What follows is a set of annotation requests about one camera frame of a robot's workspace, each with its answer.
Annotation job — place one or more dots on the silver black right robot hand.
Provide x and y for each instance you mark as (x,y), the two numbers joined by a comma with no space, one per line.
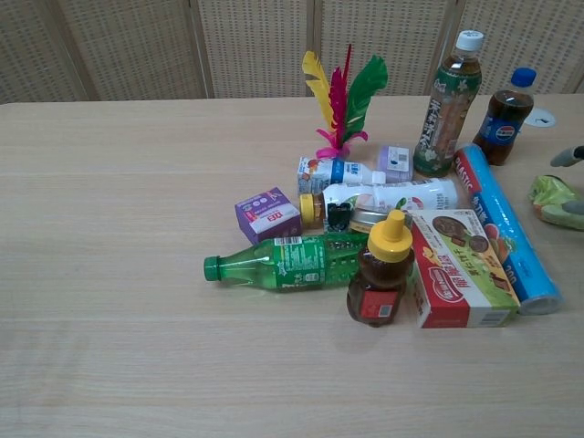
(570,156)

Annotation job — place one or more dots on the green snack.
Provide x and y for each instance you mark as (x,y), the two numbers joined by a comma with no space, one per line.
(549,198)

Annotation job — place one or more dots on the blue cap cola bottle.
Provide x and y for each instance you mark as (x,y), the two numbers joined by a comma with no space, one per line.
(502,128)

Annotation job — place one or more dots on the blue plastic wrap roll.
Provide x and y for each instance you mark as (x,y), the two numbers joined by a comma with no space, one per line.
(506,214)

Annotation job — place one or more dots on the green label tea bottle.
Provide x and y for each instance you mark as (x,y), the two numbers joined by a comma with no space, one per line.
(445,123)

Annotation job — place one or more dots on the red green snack box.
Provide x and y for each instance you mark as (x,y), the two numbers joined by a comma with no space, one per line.
(456,274)

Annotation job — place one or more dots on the white bottle yellow cap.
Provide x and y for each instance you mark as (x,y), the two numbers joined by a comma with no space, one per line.
(410,194)

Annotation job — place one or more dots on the small lavender box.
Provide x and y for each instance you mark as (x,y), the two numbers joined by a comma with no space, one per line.
(396,164)

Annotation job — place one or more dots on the honey bear bottle yellow cap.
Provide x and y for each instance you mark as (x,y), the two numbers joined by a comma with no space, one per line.
(378,278)

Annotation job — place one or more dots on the colourful feather shuttlecock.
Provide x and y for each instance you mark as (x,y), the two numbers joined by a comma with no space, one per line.
(344,114)

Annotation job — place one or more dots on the small black clip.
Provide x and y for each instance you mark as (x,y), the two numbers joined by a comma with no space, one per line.
(338,216)

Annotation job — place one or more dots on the white blue milk bottle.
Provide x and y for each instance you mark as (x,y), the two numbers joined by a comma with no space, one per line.
(328,173)

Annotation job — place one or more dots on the green plastic soda bottle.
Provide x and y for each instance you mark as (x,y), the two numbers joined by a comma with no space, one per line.
(283,267)

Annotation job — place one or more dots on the purple carton box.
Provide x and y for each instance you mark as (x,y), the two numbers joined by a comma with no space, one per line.
(267,216)

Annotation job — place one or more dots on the woven bamboo folding screen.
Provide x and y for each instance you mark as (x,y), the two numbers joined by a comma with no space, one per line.
(182,45)

